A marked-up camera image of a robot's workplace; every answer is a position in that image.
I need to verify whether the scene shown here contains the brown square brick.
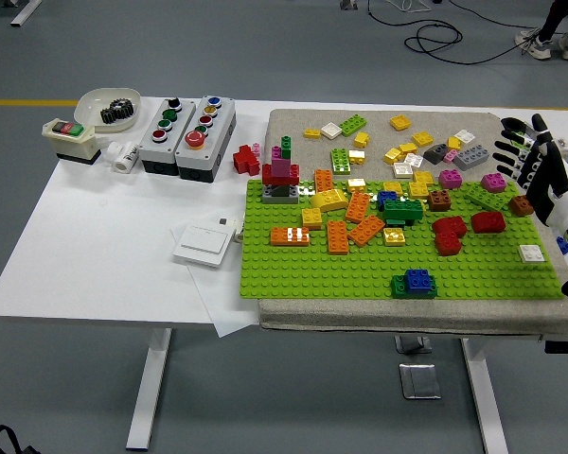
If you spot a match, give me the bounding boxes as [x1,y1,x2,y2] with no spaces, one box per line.
[507,193,536,217]
[428,189,453,212]

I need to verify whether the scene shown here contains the grey four-button box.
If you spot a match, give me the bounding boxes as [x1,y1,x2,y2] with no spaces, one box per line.
[137,97,198,177]

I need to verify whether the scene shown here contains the dark grey sloped brick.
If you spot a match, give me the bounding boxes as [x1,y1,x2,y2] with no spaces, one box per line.
[423,144,450,166]

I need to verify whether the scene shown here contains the white pipe fitting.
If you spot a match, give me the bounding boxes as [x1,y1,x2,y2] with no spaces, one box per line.
[106,140,141,174]

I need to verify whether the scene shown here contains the dark green long brick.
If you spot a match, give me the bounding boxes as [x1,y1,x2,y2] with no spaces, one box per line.
[390,273,439,300]
[382,197,425,223]

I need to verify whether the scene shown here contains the red wide tower brick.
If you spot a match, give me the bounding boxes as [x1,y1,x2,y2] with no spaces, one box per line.
[261,162,300,185]

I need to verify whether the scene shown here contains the silver floor socket plate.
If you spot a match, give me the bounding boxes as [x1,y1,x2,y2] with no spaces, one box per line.
[394,335,433,355]
[398,362,442,401]

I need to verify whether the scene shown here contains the red cross-shaped brick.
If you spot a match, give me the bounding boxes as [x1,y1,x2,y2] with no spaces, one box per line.
[232,145,261,177]

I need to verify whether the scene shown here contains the black strap loop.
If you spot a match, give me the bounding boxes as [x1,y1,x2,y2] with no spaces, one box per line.
[0,424,42,454]

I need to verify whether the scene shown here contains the robot right hand white shell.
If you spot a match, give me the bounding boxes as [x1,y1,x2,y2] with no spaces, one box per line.
[494,113,568,232]

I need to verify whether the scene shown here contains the background person white sneakers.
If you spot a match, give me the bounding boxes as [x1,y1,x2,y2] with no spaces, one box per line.
[514,0,568,61]

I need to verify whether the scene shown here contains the white bowl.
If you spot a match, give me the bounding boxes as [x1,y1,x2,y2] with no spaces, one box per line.
[73,87,142,134]

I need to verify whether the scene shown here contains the grey tower base brick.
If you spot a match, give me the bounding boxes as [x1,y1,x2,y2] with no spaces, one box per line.
[260,183,300,204]

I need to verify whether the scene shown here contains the cream red-green switch box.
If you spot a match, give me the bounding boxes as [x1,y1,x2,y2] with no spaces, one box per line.
[41,117,103,166]

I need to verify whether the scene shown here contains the pink square brick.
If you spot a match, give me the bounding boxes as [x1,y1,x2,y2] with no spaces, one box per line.
[437,168,463,189]
[480,172,507,194]

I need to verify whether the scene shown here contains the lime green long brick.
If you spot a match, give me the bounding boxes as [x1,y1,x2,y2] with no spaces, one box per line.
[338,114,368,137]
[463,183,511,212]

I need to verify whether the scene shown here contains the grey emergency stop button box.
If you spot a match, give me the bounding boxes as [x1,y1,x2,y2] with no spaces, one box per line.
[174,96,238,183]

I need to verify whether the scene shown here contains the black gear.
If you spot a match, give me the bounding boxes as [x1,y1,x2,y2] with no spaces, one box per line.
[109,97,134,122]
[98,104,124,127]

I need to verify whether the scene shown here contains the light grey long brick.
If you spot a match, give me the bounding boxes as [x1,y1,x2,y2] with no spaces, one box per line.
[453,145,491,172]

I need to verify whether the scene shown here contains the yellow curved brick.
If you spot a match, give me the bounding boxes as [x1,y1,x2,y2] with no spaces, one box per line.
[310,187,349,212]

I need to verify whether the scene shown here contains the orange long brick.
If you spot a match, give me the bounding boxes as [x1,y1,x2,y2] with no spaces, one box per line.
[313,167,335,193]
[346,213,386,248]
[326,218,350,254]
[269,225,311,247]
[344,189,370,223]

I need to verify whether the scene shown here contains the white table leg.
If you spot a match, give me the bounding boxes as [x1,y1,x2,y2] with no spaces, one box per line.
[459,338,509,454]
[125,327,172,451]

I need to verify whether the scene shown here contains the lime green medium brick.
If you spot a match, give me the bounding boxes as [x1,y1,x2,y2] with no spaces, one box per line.
[507,131,531,155]
[329,148,353,176]

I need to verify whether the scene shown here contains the red square brick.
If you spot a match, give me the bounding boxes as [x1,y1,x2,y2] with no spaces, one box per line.
[434,232,463,256]

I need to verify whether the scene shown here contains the white background table frame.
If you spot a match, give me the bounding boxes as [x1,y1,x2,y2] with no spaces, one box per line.
[2,0,44,27]

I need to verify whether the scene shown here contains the lime green studded baseplate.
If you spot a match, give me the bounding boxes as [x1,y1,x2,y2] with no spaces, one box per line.
[239,177,566,299]

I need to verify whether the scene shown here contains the black floor cable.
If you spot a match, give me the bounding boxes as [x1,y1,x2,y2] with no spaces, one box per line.
[366,0,541,66]

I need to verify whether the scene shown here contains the red curved brick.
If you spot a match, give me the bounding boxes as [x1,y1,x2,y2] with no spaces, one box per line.
[470,211,506,235]
[431,216,469,240]

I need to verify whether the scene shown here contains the grey-brown foam mat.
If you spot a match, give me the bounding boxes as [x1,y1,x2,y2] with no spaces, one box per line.
[257,108,568,336]

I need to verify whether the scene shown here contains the white wall switch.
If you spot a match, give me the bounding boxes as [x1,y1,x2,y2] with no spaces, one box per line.
[171,224,234,269]

